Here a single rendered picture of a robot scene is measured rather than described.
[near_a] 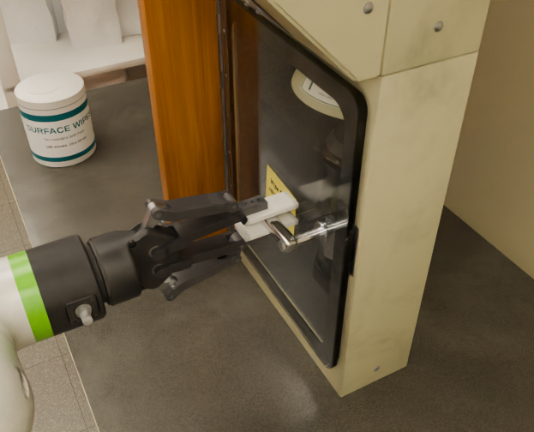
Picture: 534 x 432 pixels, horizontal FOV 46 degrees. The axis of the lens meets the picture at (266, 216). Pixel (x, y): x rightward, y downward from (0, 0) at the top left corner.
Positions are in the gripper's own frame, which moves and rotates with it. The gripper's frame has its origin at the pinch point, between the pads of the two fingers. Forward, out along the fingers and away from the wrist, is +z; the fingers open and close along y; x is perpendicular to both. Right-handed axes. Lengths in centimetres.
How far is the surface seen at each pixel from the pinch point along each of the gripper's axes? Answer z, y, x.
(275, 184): 4.1, -0.2, 5.3
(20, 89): -17, -8, 68
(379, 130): 5.9, 15.4, -11.6
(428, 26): 9.7, 24.6, -11.9
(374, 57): 4.3, 23.0, -11.8
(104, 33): 12, -20, 118
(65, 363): -25, -116, 97
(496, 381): 25.8, -26.5, -17.8
